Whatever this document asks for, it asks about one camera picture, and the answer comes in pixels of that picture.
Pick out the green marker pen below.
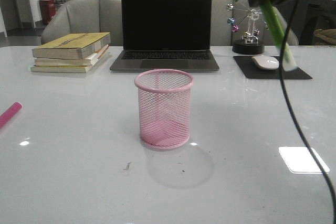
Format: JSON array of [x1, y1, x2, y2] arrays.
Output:
[[260, 0, 297, 72]]

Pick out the pink marker pen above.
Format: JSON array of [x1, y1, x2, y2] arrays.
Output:
[[0, 102, 22, 128]]

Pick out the pink mesh pen holder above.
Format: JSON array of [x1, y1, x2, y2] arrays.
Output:
[[134, 69, 194, 150]]

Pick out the ferris wheel desk ornament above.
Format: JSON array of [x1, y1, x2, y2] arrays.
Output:
[[226, 0, 265, 55]]

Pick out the beige right armchair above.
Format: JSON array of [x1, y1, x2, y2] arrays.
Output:
[[211, 0, 299, 46]]

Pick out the beige armchair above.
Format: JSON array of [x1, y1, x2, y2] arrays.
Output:
[[41, 0, 123, 46], [211, 0, 299, 46]]

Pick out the white computer mouse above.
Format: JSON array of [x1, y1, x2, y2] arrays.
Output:
[[251, 55, 279, 70]]

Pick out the black mouse pad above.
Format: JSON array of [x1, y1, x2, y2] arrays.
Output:
[[233, 56, 312, 80]]

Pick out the grey laptop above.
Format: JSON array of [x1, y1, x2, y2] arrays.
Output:
[[110, 0, 219, 72]]

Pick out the beige left armchair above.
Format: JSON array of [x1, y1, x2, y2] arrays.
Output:
[[41, 0, 123, 46]]

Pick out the white middle book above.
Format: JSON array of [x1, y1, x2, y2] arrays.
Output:
[[34, 45, 109, 66]]

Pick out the yellow top book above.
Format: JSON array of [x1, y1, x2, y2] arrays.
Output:
[[32, 32, 111, 59]]

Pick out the yellow book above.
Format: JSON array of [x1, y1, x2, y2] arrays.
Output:
[[30, 51, 108, 73], [32, 32, 111, 59]]

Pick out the red trash bin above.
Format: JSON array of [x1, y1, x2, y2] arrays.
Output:
[[39, 0, 56, 25]]

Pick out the yellow bottom book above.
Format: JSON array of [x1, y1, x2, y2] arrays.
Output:
[[30, 51, 108, 73]]

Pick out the black cable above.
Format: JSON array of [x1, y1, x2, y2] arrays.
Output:
[[278, 0, 336, 224]]

